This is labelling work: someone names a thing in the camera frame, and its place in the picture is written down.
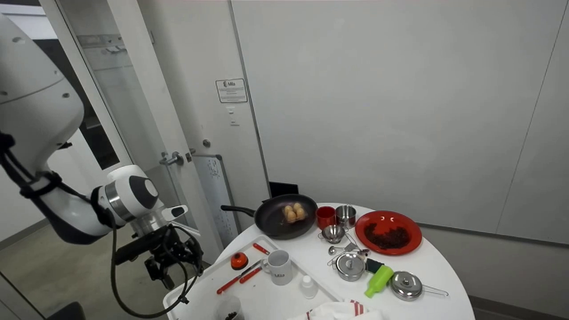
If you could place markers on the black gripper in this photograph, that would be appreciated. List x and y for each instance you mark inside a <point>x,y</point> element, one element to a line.
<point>171,249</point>

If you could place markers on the few dark coffee beans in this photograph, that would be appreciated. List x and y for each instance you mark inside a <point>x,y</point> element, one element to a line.
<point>232,315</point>

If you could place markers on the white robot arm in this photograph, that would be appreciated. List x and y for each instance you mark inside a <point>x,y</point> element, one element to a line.
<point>36,100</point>

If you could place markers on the small orange cup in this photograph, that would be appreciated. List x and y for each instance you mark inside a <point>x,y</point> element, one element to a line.
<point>239,260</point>

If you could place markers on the white mug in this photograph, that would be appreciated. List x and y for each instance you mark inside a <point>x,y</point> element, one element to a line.
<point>278,260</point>

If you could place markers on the black frying pan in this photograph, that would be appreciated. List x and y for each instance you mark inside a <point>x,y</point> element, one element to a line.
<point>269,224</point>

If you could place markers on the white plastic tray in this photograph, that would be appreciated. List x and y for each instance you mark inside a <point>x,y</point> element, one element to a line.
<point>278,299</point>

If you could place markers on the small yellow potato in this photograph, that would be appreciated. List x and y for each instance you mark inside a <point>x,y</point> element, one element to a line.
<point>289,214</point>
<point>299,212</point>

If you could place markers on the small white bottle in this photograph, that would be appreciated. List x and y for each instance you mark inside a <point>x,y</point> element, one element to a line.
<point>307,287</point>

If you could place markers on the small steel spoon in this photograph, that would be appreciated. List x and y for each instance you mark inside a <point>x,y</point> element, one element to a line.
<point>333,249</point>

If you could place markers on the red cup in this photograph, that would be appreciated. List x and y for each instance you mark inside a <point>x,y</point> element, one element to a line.
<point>326,217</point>

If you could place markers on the small steel bowl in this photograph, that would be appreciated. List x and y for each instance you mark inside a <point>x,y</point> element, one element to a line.
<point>333,233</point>

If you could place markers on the white red-striped towel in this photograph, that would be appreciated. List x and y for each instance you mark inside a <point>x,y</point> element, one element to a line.
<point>339,311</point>

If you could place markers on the steel pot with lid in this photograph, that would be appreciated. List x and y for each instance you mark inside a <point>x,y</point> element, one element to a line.
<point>349,267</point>

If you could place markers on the steel cup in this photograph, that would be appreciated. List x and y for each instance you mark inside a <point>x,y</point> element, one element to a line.
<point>346,217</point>

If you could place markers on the red plate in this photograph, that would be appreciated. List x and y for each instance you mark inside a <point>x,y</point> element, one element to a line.
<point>367,224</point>

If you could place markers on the green bottle black cap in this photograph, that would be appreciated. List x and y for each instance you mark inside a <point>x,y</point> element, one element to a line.
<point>379,281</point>

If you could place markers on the dark food pile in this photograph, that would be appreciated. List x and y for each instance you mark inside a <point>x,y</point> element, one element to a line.
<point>388,237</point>

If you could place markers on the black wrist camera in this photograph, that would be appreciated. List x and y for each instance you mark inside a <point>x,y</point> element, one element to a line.
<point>131,253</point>

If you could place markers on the black wall box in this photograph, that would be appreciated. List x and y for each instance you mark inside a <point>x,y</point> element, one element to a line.
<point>285,189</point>

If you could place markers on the white wall sign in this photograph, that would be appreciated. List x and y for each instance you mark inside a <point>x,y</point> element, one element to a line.
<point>232,89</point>

